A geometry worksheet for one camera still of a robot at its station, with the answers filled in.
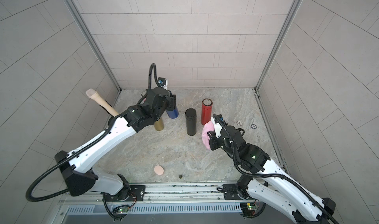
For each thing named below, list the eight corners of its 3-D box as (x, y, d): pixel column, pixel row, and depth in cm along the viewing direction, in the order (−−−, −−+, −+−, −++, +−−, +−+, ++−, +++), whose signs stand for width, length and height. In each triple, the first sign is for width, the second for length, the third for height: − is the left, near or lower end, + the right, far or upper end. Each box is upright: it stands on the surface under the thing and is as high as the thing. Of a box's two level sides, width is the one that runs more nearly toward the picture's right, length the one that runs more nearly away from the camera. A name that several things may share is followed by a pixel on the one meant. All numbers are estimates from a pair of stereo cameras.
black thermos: (186, 135, 93) (185, 117, 77) (187, 126, 97) (185, 108, 81) (196, 135, 94) (196, 117, 77) (196, 126, 97) (196, 108, 81)
